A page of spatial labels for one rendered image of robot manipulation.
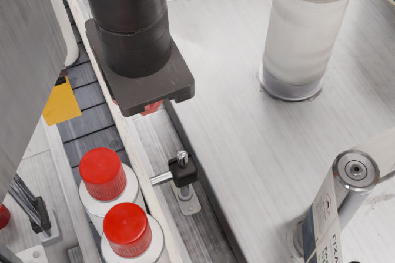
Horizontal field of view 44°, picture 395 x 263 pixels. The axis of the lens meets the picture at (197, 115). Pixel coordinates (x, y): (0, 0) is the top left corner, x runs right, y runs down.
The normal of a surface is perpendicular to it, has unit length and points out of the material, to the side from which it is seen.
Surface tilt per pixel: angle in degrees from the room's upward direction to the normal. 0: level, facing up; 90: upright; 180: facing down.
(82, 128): 0
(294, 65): 88
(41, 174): 0
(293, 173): 0
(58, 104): 90
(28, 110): 90
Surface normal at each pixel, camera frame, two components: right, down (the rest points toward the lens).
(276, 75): -0.66, 0.65
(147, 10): 0.55, 0.71
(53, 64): 0.98, 0.17
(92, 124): -0.01, -0.53
